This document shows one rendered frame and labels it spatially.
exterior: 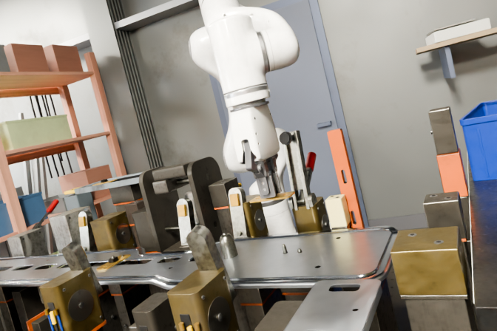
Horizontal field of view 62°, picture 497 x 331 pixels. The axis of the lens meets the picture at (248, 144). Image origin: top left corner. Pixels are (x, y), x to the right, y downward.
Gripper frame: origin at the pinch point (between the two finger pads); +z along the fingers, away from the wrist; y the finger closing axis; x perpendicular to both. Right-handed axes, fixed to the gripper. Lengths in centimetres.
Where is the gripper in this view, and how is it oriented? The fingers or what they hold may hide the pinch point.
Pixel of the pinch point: (268, 185)
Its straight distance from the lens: 79.4
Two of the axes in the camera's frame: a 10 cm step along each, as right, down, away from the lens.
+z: 2.4, 9.7, 0.7
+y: -4.5, 1.8, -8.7
